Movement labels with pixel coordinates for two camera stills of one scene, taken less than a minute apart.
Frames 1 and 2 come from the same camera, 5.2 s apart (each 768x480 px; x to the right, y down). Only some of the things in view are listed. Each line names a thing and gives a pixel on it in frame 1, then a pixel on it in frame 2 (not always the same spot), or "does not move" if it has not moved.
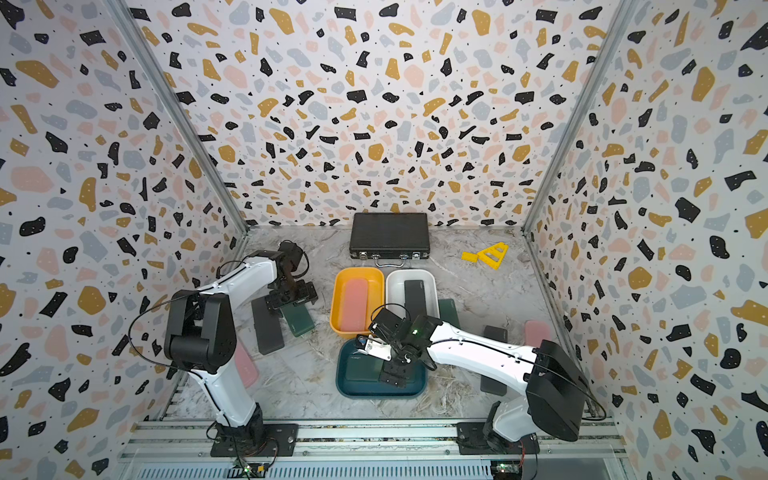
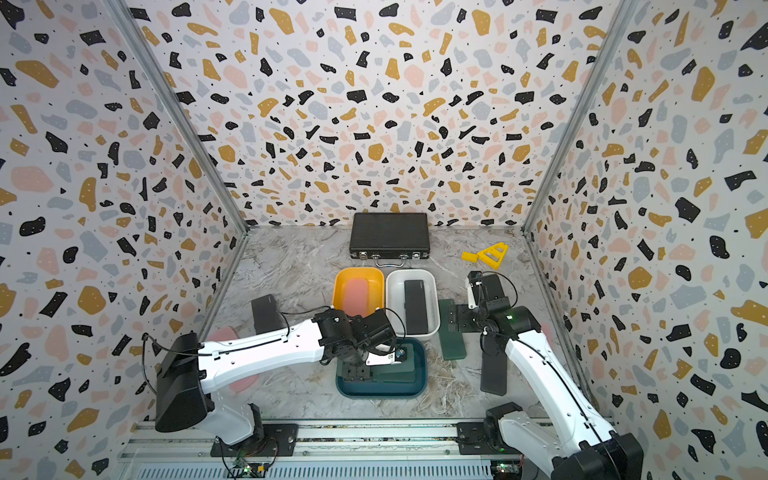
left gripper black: (306, 292) to (359, 374)
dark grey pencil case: (415, 298) does not move
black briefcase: (390, 239) does not move
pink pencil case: (354, 305) does not move
